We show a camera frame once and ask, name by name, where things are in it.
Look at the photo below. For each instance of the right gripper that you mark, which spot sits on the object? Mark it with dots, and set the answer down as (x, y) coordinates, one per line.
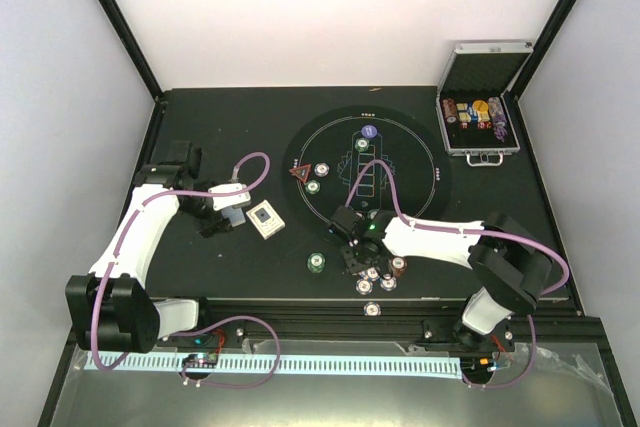
(352, 265)

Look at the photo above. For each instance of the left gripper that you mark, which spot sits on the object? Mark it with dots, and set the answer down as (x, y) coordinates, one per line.
(214, 225)

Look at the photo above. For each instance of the blue chip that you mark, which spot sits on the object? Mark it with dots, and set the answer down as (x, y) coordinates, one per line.
(372, 309)
(388, 283)
(372, 274)
(364, 286)

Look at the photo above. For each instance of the blue playing card deck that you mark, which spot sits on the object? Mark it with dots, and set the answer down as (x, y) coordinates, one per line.
(234, 215)

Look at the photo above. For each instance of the green poker chip stack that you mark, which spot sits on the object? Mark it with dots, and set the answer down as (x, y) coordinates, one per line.
(316, 262)

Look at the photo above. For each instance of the brown poker chip stack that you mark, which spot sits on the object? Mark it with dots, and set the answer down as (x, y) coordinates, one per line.
(398, 266)

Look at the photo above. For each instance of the white playing card box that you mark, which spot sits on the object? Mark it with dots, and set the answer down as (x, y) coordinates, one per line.
(265, 219)

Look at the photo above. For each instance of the green poker chips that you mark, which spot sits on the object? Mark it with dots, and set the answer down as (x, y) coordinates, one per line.
(313, 187)
(361, 144)

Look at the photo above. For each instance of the red triangular marker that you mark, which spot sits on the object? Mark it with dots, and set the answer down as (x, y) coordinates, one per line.
(301, 173)

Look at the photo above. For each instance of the purple small blind button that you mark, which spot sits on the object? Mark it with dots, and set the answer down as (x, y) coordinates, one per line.
(369, 132)

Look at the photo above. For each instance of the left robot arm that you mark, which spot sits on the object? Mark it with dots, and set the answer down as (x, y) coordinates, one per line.
(110, 308)

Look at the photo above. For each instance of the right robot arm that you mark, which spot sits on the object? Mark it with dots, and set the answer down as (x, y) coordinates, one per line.
(512, 270)

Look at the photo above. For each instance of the round black poker mat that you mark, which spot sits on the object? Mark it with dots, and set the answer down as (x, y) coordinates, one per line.
(405, 155)

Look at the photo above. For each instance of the brown chips row in case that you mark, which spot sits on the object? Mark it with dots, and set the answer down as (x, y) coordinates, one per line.
(450, 111)

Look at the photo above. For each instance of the aluminium poker case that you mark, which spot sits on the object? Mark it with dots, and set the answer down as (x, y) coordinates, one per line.
(472, 104)

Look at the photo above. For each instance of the yellow button in case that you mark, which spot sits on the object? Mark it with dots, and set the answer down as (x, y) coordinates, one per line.
(481, 106)

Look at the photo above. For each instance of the purple chips row in case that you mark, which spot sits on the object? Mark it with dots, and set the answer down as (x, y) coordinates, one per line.
(498, 118)

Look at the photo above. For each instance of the blue chip on rail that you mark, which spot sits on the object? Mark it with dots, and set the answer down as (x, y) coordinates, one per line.
(372, 309)

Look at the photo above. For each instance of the white slotted cable duct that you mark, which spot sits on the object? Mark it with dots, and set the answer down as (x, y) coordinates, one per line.
(320, 365)

